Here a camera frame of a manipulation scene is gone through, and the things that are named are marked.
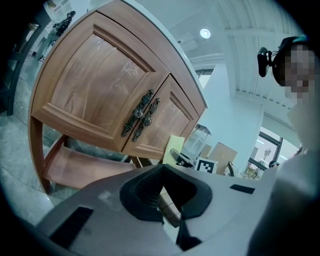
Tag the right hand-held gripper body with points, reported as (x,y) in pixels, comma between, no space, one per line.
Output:
(206,167)

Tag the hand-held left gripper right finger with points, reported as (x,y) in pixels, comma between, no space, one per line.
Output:
(225,207)

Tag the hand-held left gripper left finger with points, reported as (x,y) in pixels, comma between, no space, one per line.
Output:
(105,220)

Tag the yellow cloth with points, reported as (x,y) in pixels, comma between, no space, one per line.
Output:
(174,146)

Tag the wooden cabinet door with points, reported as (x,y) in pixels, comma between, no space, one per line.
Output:
(170,122)
(95,82)

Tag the wooden cabinet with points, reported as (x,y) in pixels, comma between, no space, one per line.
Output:
(140,27)

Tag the brown cardboard box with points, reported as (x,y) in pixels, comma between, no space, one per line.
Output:
(225,156)

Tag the glass display case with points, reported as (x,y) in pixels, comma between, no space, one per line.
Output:
(198,140)

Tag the dark framed window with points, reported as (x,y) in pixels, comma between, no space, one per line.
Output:
(267,152)

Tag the person's white shirt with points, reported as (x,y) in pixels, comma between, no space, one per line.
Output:
(295,195)

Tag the round ceiling light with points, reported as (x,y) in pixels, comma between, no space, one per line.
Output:
(205,33)

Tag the person's head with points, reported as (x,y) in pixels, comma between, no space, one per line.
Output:
(297,65)

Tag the black tripod stand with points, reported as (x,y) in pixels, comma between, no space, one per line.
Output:
(63,22)

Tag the black head camera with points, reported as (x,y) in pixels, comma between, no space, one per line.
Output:
(263,62)

